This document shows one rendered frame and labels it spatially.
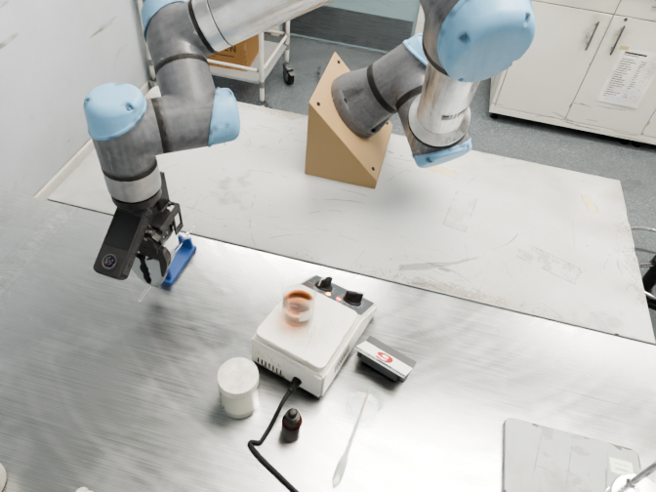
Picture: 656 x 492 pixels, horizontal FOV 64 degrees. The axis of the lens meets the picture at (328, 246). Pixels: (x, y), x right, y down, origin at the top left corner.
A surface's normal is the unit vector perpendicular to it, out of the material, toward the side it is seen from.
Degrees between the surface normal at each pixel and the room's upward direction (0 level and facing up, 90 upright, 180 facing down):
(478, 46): 114
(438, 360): 0
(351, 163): 90
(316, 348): 0
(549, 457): 0
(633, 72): 90
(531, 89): 90
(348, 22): 90
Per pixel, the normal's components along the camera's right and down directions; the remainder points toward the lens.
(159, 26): -0.31, -0.07
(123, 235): -0.06, -0.22
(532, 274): 0.07, -0.69
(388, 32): -0.24, 0.69
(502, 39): 0.28, 0.92
